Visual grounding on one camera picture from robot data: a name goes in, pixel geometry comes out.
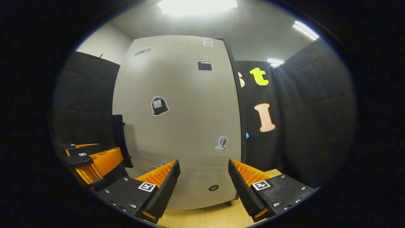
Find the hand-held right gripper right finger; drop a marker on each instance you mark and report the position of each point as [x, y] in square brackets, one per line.
[242, 190]

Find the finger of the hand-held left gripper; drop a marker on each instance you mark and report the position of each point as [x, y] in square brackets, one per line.
[79, 160]
[85, 150]

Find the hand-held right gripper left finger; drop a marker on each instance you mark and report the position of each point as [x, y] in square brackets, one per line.
[166, 193]

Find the white cabinet door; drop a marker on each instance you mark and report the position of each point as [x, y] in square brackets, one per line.
[190, 126]

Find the ceiling light panel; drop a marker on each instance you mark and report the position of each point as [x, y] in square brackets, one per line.
[197, 6]
[306, 30]
[275, 62]

